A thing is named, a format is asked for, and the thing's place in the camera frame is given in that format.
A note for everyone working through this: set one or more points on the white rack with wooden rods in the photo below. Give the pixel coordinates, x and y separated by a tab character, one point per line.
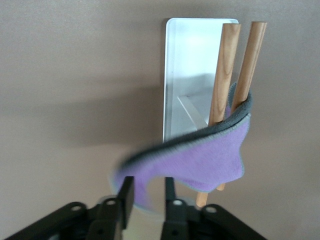
190	62

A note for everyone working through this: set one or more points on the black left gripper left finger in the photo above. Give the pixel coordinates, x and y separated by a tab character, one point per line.
125	200

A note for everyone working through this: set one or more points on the grey and purple towel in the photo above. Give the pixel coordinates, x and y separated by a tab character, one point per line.
200	160

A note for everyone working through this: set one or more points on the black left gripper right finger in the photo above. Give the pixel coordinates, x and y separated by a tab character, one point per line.
172	215

